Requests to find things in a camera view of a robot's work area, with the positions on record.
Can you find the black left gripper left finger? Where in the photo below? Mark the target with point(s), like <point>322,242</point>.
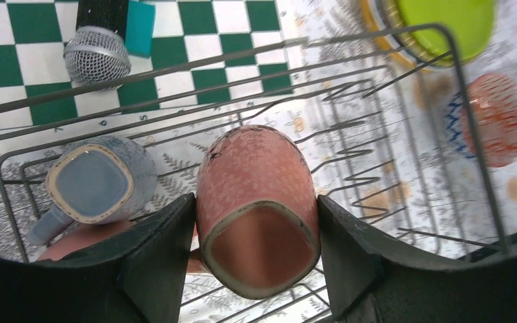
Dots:
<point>135,276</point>

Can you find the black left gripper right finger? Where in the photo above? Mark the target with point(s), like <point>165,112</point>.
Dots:
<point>373,277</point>

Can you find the grey blue mug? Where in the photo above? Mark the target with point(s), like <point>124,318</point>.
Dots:
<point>97,181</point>

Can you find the small pink mug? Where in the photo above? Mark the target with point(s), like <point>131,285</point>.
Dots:
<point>257,216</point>

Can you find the blue white patterned bowl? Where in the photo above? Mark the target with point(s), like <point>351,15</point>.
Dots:
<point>493,101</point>

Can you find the lime green plate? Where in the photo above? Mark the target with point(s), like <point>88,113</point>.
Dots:
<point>470,22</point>

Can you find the large pink mug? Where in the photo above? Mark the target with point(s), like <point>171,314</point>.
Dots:
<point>84,236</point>

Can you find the black microphone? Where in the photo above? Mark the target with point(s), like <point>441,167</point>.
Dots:
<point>97,52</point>

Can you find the green white chessboard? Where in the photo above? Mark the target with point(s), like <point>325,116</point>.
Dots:
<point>33,35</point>

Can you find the teal block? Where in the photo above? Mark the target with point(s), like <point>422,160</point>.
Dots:
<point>140,25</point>

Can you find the black wire dish rack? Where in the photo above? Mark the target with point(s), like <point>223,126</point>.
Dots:
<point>357,137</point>

